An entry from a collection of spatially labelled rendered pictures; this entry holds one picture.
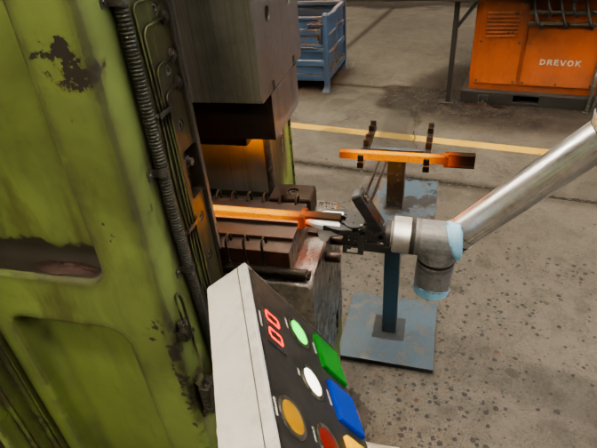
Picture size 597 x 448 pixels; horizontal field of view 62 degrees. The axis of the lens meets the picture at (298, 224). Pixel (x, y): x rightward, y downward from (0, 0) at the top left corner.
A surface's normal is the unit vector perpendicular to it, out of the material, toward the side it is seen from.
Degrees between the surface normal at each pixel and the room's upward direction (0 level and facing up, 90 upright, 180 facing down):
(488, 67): 91
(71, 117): 89
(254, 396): 30
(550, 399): 0
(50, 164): 89
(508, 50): 92
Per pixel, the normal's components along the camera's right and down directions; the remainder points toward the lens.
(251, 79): -0.23, 0.57
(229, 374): -0.55, -0.62
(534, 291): -0.07, -0.82
